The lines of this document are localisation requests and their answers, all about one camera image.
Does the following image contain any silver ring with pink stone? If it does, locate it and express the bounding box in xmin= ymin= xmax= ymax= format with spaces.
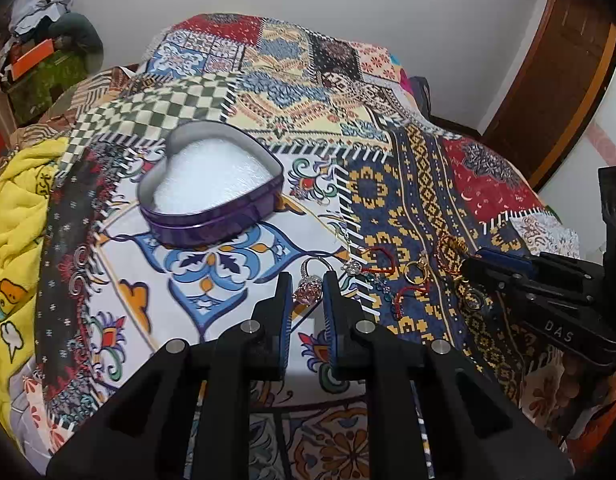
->
xmin=291 ymin=256 xmax=336 ymax=307

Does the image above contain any colourful patchwork bedspread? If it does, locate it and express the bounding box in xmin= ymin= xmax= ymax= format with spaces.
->
xmin=30 ymin=13 xmax=578 ymax=479

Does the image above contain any purple heart-shaped tin box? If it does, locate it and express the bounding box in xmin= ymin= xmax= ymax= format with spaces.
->
xmin=136 ymin=120 xmax=284 ymax=247

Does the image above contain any brown wooden door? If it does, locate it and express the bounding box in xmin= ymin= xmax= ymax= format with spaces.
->
xmin=484 ymin=0 xmax=616 ymax=191

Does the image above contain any brown striped cloth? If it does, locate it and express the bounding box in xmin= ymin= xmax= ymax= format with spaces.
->
xmin=9 ymin=65 xmax=137 ymax=150

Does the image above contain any yellow cartoon blanket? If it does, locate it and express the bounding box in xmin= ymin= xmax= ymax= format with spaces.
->
xmin=0 ymin=138 xmax=68 ymax=434

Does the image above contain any green patterned storage box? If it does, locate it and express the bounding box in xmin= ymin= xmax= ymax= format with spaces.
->
xmin=6 ymin=51 xmax=87 ymax=126

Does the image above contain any dark green cushion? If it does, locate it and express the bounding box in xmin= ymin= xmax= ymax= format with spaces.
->
xmin=47 ymin=12 xmax=104 ymax=74

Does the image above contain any orange shoe box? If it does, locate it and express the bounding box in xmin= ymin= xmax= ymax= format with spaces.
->
xmin=12 ymin=39 xmax=55 ymax=80

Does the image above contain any red cord bracelet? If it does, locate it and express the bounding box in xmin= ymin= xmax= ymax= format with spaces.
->
xmin=360 ymin=245 xmax=397 ymax=276

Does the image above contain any gold bangle ring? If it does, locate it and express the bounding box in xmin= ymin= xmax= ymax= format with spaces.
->
xmin=403 ymin=259 xmax=432 ymax=286

